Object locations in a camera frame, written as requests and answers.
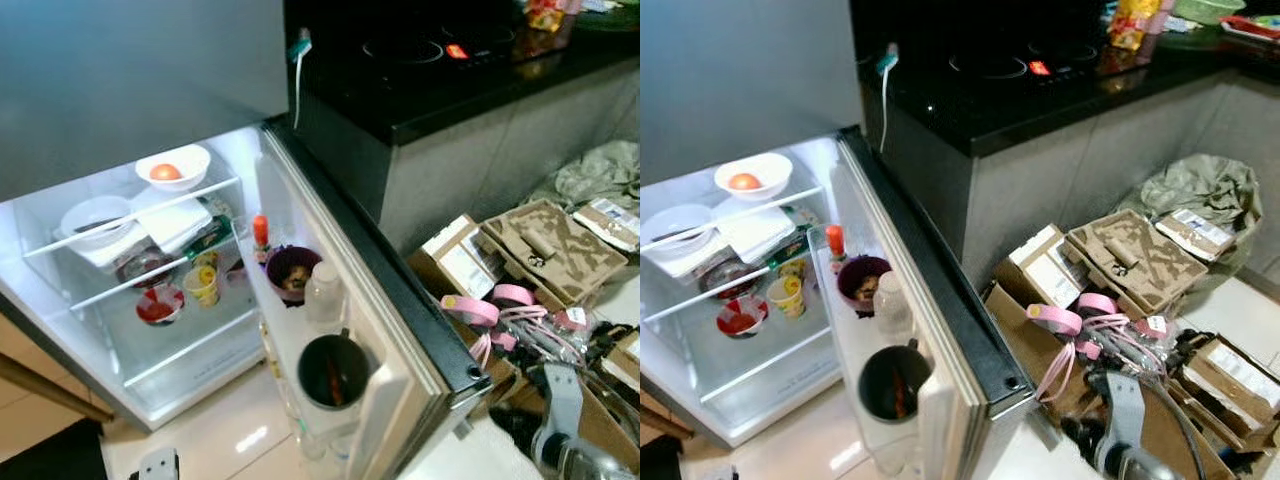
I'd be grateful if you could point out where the white foam food box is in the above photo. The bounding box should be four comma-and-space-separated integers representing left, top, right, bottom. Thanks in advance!
665, 198, 796, 266
80, 190, 214, 269

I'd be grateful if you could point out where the yellow instant noodle cup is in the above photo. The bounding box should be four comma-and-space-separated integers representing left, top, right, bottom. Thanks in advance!
767, 276, 806, 319
183, 265, 222, 309

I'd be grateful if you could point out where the black bowl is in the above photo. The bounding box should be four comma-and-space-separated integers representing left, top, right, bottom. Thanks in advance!
297, 334, 373, 412
858, 343, 937, 424

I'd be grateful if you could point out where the cardboard box white label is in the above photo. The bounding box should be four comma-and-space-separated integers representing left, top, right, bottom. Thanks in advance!
420, 213, 504, 299
603, 330, 641, 393
1185, 335, 1280, 421
1005, 223, 1086, 309

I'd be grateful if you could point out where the black induction cooktop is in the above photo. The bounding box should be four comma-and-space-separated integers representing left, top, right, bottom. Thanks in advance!
930, 30, 1151, 86
345, 15, 571, 73

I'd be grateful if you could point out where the refrigerator door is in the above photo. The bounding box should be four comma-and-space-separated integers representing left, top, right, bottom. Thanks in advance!
810, 125, 1036, 480
245, 118, 493, 480

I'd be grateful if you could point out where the teal plug with white cable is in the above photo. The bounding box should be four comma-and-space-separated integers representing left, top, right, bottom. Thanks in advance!
288, 28, 314, 131
876, 42, 901, 153

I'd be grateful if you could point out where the white plastic bottle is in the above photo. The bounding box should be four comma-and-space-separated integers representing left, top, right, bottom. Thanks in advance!
875, 271, 917, 337
304, 261, 347, 327

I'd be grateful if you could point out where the red tray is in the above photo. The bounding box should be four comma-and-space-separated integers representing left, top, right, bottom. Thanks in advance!
1220, 14, 1280, 43

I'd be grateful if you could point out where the yellow snack packet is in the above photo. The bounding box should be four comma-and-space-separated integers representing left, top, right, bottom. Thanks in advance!
525, 0, 571, 33
1108, 0, 1163, 51

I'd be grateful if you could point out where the purple bowl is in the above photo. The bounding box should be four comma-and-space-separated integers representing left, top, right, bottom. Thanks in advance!
838, 255, 894, 317
265, 245, 323, 307

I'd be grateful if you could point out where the dark wrapped bowl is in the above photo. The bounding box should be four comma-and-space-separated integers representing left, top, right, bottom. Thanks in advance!
697, 258, 766, 299
113, 248, 178, 291

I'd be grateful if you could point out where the grey refrigerator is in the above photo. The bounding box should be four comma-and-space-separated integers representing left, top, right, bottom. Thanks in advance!
0, 0, 293, 433
640, 0, 866, 449

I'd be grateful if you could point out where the black kitchen countertop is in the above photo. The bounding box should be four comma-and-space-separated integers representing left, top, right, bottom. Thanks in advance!
285, 0, 641, 146
850, 0, 1280, 159

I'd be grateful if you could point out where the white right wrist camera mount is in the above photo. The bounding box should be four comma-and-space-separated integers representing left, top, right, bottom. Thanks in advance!
540, 362, 588, 471
1098, 372, 1148, 473

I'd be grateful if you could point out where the flat box white label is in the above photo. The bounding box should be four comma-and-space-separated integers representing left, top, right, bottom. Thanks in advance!
1155, 208, 1236, 263
575, 197, 641, 253

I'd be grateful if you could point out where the red bowl with plastic wrap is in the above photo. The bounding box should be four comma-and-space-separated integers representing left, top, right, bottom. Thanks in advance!
716, 296, 769, 338
135, 285, 187, 327

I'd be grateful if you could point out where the green food package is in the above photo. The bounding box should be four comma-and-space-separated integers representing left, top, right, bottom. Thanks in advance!
185, 213, 238, 258
770, 222, 816, 266

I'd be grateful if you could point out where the white bowl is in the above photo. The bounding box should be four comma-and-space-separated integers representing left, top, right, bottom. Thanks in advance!
135, 144, 212, 193
714, 152, 794, 202
645, 204, 716, 251
60, 196, 136, 241

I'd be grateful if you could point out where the green plastic basket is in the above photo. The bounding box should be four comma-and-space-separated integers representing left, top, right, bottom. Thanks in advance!
1175, 0, 1249, 26

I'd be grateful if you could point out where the moulded cardboard tray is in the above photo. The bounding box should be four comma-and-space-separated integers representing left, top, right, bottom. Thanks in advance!
1065, 208, 1211, 316
480, 198, 633, 307

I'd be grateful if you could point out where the grey-green sack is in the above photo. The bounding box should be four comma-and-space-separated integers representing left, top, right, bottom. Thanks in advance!
1115, 153, 1263, 276
530, 140, 641, 216

